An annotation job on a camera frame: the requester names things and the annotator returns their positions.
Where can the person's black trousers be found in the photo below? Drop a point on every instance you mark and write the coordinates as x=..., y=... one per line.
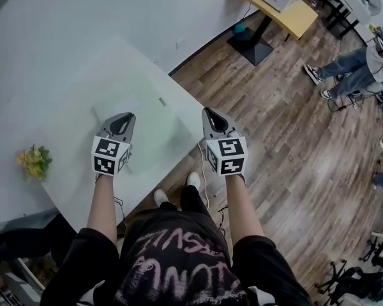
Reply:
x=190, y=199

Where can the white desk with black legs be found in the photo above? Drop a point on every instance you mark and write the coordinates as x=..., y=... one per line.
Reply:
x=348, y=8

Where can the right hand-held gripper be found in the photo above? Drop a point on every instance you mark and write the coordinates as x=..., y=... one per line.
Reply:
x=231, y=156

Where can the yellow flower bunch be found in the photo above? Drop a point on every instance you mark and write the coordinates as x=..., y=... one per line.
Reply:
x=34, y=163

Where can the person's black printed shirt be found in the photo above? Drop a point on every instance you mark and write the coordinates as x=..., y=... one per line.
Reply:
x=178, y=260

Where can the black office chair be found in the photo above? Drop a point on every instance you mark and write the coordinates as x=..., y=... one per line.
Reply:
x=351, y=282

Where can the person's left forearm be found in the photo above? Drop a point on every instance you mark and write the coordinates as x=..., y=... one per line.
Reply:
x=103, y=206

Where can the white power strip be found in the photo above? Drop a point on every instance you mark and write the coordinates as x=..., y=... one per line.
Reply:
x=382, y=147

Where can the teal small object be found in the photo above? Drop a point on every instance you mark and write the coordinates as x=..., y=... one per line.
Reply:
x=239, y=28

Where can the person's white shoe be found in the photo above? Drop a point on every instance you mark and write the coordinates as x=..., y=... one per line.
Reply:
x=193, y=178
x=160, y=197

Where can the person's right forearm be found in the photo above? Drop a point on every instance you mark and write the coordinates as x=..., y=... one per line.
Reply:
x=242, y=209

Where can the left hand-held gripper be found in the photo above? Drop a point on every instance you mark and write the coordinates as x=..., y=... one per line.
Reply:
x=107, y=153

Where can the yellow table with black base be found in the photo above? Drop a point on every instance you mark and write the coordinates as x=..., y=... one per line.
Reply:
x=293, y=18

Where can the person's left white shoe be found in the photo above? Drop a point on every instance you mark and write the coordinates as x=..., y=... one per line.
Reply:
x=160, y=197

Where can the person's right white shoe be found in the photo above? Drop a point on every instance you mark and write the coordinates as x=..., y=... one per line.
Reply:
x=193, y=178

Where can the black and white stand equipment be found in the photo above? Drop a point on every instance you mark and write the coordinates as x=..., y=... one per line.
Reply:
x=381, y=249

